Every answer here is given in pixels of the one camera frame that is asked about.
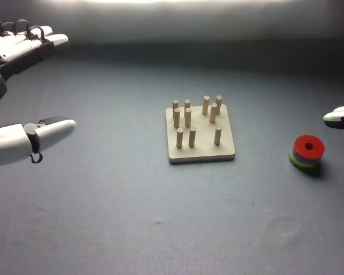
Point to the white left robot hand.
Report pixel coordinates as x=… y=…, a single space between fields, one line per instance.
x=5 y=137

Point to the wooden peg block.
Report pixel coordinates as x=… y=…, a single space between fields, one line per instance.
x=200 y=150

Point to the grey table cloth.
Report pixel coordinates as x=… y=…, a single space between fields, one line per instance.
x=132 y=215

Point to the white backdrop panel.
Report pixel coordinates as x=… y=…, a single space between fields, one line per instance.
x=172 y=17

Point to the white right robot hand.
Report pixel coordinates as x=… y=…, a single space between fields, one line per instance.
x=336 y=117

